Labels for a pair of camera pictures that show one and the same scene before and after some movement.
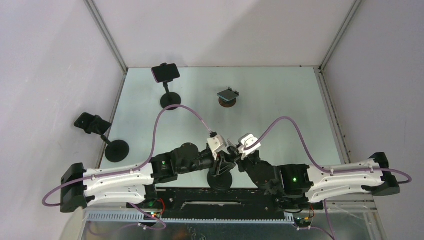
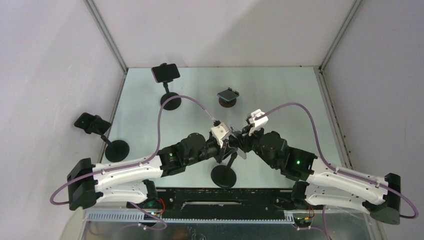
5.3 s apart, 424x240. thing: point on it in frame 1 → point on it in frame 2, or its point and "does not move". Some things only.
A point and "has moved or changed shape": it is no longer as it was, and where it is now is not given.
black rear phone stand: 170,98 does not move
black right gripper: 219,199 does not move
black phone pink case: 165,73 does not move
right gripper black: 241,163 → 245,130
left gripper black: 225,162 → 227,150
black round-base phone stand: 221,182 has moved or changed shape
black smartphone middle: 229,94 does not move
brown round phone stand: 225,103 does not move
